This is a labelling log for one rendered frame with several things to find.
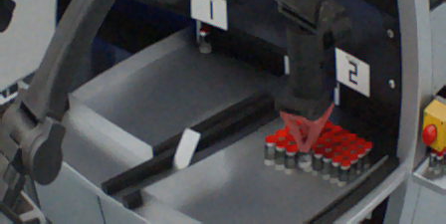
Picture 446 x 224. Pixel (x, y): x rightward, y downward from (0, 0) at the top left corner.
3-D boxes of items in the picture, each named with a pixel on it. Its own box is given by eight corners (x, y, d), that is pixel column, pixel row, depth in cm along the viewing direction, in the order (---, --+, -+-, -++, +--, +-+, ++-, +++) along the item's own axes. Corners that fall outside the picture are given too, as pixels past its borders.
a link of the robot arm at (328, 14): (276, -19, 172) (320, 6, 168) (318, -34, 179) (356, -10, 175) (273, 45, 179) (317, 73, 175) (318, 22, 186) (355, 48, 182)
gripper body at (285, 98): (338, 90, 183) (336, 47, 180) (312, 122, 176) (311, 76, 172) (305, 80, 186) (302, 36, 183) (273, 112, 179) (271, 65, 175)
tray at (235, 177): (293, 126, 209) (293, 109, 207) (385, 170, 192) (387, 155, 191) (142, 204, 188) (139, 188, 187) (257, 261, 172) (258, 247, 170)
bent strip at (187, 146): (189, 158, 202) (186, 126, 199) (202, 165, 200) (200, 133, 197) (129, 187, 193) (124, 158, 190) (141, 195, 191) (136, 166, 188)
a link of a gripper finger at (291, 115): (334, 139, 187) (335, 87, 182) (315, 162, 181) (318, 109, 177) (300, 130, 190) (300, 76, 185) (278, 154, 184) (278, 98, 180)
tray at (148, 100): (191, 41, 237) (191, 25, 235) (298, 87, 220) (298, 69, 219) (70, 110, 216) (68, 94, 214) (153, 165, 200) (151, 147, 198)
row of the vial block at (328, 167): (280, 151, 202) (281, 126, 200) (350, 182, 191) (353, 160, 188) (271, 157, 201) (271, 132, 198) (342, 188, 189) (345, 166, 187)
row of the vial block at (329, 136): (299, 140, 205) (300, 115, 202) (364, 170, 193) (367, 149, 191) (290, 145, 203) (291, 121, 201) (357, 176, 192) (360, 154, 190)
